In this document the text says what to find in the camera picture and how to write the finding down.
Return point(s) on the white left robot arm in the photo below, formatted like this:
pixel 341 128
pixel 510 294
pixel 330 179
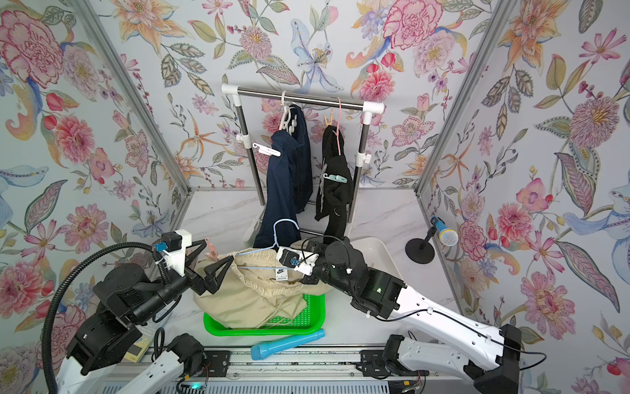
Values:
pixel 100 342

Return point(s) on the tan clothespin on black shorts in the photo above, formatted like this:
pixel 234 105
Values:
pixel 329 120

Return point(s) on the mint green clothespin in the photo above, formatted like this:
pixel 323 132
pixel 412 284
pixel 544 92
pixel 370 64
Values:
pixel 335 178

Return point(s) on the white tray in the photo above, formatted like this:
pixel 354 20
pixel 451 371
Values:
pixel 376 255

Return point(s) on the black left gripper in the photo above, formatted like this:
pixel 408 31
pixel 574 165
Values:
pixel 198 283

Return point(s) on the pink clothespin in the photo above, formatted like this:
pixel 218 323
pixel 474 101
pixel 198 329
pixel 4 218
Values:
pixel 211 251

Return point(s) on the green plastic basket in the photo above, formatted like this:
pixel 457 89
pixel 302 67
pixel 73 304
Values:
pixel 308 321

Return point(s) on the steel clothes rack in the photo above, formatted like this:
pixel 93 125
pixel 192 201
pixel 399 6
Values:
pixel 367 109

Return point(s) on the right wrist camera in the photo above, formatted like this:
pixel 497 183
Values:
pixel 300 261

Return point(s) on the beige shorts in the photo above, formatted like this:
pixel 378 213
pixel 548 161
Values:
pixel 251 294

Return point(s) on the grey remote calculator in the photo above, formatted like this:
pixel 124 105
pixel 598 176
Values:
pixel 137 350

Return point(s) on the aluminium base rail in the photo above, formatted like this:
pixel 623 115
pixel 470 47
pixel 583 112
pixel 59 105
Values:
pixel 309 369

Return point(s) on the teal flashlight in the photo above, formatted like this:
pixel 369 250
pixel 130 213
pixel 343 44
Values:
pixel 267 349

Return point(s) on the pink hanger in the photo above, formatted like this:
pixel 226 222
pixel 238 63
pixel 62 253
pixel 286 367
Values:
pixel 338 127

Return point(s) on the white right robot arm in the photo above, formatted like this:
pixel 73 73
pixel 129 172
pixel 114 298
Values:
pixel 485 356

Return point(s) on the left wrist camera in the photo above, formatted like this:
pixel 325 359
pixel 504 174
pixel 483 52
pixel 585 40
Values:
pixel 171 250

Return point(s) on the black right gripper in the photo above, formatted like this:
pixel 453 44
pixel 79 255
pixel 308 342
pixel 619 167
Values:
pixel 326 252

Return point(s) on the blue toy microphone on stand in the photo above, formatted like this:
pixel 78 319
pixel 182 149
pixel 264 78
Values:
pixel 422 250

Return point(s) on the white hanger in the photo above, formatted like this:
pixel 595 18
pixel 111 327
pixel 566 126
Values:
pixel 287 122

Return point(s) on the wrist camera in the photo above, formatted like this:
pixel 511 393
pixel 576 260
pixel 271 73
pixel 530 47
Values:
pixel 300 261
pixel 171 250

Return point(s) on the navy blue shorts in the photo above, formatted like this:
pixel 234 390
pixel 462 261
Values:
pixel 289 185

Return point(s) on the black shorts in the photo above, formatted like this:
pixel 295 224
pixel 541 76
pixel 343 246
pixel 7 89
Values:
pixel 334 198

